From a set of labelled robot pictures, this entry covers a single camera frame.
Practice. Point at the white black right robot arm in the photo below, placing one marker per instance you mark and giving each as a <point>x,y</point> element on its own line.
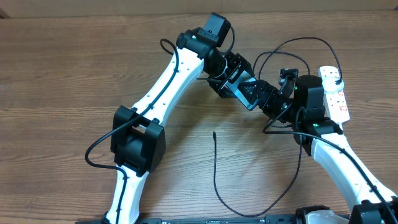
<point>299,101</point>

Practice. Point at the white power strip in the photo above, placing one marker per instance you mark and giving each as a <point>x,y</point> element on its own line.
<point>335,102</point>

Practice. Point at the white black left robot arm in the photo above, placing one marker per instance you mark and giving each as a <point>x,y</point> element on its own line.
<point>138,138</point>

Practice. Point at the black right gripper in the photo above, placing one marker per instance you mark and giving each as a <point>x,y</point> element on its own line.
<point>260,88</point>

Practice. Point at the white charger plug adapter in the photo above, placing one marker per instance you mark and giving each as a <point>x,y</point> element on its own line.
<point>329,84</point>

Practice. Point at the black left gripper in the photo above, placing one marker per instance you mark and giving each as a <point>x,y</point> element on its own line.
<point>239,63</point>

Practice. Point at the Samsung Galaxy S24+ smartphone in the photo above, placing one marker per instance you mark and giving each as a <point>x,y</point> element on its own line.
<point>243,88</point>

